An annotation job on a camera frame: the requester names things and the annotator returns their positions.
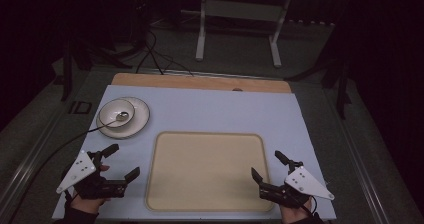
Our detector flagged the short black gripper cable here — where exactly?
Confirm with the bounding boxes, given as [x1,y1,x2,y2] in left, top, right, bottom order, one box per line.
[299,200,319,218]

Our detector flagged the light blue table mat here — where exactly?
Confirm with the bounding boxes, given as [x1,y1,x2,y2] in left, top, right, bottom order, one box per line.
[51,84,338,221]

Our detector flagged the wooden table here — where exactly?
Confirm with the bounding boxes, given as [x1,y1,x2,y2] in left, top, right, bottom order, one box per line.
[110,72,293,94]

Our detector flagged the metal floor rail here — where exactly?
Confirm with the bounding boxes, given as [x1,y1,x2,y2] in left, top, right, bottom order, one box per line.
[0,98,73,215]
[328,90,396,224]

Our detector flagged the metal spoon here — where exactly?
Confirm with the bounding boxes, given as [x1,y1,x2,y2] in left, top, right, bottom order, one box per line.
[99,111,130,130]

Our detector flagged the white bowl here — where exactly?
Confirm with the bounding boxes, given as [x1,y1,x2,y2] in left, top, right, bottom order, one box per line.
[98,98,136,129]

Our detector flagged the person's left hand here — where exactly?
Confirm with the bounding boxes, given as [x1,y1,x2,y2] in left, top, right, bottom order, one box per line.
[70,164,111,215]

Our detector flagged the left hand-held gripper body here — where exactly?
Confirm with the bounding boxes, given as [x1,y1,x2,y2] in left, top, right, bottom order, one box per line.
[55,149,129,200]

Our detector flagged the black stand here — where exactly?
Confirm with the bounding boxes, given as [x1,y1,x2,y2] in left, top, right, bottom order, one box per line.
[284,0,354,120]
[59,33,134,102]

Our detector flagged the white metal stand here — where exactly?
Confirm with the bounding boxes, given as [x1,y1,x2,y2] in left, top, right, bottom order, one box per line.
[194,0,294,68]

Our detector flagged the beige tray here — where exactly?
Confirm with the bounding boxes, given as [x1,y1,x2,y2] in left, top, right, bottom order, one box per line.
[144,131,275,213]

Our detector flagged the long black cable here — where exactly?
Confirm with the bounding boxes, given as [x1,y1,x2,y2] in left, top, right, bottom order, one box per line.
[8,123,109,223]

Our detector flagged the white dinner plate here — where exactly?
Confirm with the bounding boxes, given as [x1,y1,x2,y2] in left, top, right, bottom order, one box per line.
[95,96,151,140]

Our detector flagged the black floor cables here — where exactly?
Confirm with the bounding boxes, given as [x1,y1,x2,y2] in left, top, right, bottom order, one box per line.
[134,30,194,77]

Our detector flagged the black rectangular bracket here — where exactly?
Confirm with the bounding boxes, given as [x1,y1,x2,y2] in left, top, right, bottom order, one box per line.
[68,100,93,116]

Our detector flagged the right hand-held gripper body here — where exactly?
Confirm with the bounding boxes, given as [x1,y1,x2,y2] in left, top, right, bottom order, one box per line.
[259,159,335,209]

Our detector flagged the person's right hand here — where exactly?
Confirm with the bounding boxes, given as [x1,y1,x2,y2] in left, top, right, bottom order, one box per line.
[279,198,315,224]

